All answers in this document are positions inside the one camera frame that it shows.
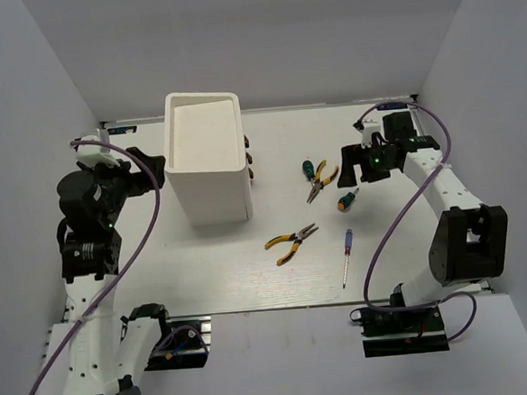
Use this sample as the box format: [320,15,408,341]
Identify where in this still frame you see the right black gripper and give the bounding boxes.
[334,140,398,188]

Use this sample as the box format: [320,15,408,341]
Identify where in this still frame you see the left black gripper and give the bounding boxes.
[79,145,170,229]

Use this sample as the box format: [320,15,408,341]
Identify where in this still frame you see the yellow needle-nose pliers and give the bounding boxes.
[264,223,319,266]
[306,160,339,204]

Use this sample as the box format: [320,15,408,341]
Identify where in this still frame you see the green orange stubby screwdriver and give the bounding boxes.
[337,188,359,212]

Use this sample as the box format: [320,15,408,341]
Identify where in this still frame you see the white drawer cabinet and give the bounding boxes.
[164,92,253,226]

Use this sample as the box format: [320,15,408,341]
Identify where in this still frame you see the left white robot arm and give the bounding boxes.
[34,147,175,395]

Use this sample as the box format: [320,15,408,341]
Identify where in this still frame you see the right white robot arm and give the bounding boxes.
[337,111,508,331]

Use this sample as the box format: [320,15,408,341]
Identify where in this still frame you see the green stubby flathead screwdriver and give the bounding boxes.
[302,160,315,179]

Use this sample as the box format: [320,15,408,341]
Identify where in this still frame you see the blue red precision screwdriver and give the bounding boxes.
[342,228,353,289]

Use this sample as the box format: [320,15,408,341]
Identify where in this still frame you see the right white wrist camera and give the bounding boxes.
[354,120,382,149]

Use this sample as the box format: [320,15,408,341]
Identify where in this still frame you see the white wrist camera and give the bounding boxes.
[74,129,118,169]
[354,120,382,149]

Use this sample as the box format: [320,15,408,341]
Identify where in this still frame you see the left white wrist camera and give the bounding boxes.
[74,129,118,169]

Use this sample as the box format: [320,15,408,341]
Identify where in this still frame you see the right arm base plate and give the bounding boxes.
[349,307,449,358]

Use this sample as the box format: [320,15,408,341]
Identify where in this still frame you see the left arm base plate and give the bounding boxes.
[145,316,212,372]

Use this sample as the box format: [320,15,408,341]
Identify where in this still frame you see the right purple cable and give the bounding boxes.
[349,96,480,349]

